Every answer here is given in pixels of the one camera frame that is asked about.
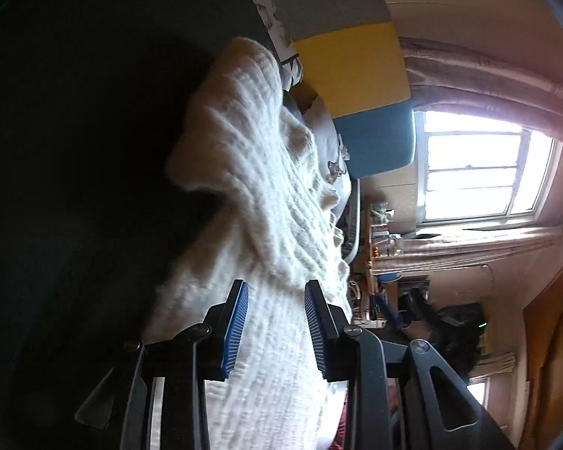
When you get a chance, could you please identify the cream knitted sweater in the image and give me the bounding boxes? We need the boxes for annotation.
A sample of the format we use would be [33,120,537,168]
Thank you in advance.
[144,37,349,449]

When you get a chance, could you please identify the cluttered wooden desk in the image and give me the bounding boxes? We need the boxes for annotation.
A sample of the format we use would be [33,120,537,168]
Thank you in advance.
[350,199,431,328]

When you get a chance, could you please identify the red ruffled bedspread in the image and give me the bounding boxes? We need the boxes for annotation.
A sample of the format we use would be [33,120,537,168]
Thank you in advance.
[328,388,351,450]

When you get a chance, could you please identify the white office chair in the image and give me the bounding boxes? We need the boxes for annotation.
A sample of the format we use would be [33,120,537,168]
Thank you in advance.
[337,177,361,264]

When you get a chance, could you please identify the white printed pillow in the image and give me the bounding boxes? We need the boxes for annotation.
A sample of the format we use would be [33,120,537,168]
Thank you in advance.
[303,96,352,219]

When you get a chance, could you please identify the pink curtain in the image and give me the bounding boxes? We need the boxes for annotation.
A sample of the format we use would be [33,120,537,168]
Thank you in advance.
[400,37,563,142]

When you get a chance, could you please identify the black white patterned pillow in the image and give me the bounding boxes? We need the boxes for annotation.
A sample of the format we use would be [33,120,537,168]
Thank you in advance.
[252,0,303,92]

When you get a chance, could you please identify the black leather seat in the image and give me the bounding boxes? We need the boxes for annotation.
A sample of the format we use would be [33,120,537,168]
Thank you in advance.
[0,0,267,449]

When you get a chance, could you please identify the grey yellow blue headboard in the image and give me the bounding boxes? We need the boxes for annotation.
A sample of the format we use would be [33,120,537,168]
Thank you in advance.
[273,0,416,179]

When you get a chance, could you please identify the window with white frame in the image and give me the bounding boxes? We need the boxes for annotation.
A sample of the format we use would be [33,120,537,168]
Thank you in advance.
[414,111,560,225]

